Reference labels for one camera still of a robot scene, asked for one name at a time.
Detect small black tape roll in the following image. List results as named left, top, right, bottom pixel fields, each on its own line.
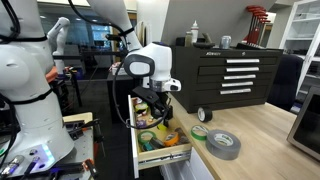
left=196, top=105, right=214, bottom=123

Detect white box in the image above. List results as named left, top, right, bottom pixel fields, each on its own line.
left=111, top=62, right=133, bottom=76

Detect orange tape roll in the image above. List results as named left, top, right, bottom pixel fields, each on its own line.
left=163, top=131, right=180, bottom=147

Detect large green tape roll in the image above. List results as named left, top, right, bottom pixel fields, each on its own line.
left=137, top=129, right=157, bottom=146

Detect white squeeze bottle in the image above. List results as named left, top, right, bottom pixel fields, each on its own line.
left=190, top=19, right=200, bottom=44

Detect purple tape roll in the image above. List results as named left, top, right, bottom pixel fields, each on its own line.
left=135, top=119, right=148, bottom=129

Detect black side table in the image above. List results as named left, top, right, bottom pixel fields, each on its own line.
left=106, top=71, right=138, bottom=124

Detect steel microwave oven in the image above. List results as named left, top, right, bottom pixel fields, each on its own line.
left=286, top=85, right=320, bottom=162

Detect black flat tool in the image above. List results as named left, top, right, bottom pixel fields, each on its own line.
left=193, top=32, right=216, bottom=50

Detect gray duct tape roll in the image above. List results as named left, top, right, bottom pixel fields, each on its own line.
left=205, top=129, right=242, bottom=161

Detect black tool chest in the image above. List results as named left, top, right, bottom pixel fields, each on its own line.
left=169, top=41, right=284, bottom=114

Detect robot mounting table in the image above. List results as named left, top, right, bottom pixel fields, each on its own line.
left=0, top=111, right=101, bottom=180

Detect yellow-green tape roll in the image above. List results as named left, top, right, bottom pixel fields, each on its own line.
left=134, top=102, right=149, bottom=114

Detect white glass door cabinet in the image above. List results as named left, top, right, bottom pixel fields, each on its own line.
left=279, top=0, right=320, bottom=101

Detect black mounted camera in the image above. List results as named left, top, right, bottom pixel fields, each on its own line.
left=105, top=33, right=131, bottom=43

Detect silver can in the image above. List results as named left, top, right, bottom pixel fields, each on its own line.
left=219, top=35, right=232, bottom=50

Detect dark gray tape roll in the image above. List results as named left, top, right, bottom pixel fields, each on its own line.
left=149, top=137, right=166, bottom=150

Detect black office chair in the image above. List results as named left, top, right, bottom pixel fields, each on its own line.
left=266, top=54, right=305, bottom=113

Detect red T-handle hex key set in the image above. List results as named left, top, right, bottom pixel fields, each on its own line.
left=244, top=4, right=272, bottom=46

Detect teal tape roll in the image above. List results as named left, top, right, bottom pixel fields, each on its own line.
left=142, top=142, right=155, bottom=153

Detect gray jar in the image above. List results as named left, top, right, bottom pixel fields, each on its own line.
left=184, top=31, right=193, bottom=48

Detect wooden drawer with white front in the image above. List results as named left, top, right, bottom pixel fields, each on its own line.
left=127, top=94, right=194, bottom=179

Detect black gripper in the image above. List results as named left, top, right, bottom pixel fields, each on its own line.
left=132, top=85, right=174, bottom=120

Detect white drawer cabinet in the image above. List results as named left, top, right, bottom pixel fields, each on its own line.
left=159, top=148, right=216, bottom=180

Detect green masking tape roll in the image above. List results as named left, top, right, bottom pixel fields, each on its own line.
left=190, top=124, right=210, bottom=142

